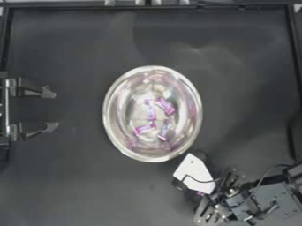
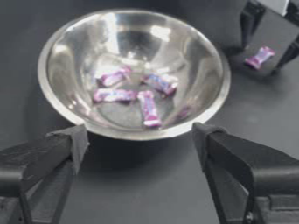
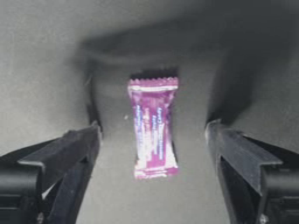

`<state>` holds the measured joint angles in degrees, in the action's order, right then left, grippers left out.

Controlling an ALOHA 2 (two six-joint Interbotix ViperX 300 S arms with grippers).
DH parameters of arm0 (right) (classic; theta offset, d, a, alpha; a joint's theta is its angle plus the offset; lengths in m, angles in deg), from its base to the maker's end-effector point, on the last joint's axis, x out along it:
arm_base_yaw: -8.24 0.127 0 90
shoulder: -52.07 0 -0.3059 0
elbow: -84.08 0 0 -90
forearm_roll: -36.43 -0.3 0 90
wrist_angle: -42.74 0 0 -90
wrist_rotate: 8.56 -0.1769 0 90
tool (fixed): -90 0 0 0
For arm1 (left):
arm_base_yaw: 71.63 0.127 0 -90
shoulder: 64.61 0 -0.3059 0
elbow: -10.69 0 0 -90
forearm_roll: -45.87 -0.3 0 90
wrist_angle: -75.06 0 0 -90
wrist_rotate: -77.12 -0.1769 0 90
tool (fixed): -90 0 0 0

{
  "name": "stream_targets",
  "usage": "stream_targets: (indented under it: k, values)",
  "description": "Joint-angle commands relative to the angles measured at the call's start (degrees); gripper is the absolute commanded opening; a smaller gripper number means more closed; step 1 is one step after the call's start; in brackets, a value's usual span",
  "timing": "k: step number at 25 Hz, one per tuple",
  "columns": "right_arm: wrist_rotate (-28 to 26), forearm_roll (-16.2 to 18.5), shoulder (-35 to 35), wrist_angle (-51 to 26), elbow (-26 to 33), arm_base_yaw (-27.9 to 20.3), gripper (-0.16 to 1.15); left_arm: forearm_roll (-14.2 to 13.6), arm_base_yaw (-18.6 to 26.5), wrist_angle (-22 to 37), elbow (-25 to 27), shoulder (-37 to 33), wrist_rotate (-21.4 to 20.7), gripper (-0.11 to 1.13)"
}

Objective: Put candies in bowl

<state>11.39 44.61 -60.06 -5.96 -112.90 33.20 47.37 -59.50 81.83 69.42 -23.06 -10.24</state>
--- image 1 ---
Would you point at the steel bowl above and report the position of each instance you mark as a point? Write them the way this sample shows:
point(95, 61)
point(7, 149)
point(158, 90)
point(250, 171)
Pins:
point(118, 117)

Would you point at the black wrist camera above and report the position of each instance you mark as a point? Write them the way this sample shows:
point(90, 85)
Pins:
point(179, 184)

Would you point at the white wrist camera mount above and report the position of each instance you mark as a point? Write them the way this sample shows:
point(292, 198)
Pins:
point(194, 170)

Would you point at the grey frame bracket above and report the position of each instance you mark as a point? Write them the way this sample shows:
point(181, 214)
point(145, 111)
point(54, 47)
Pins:
point(155, 2)
point(108, 2)
point(139, 2)

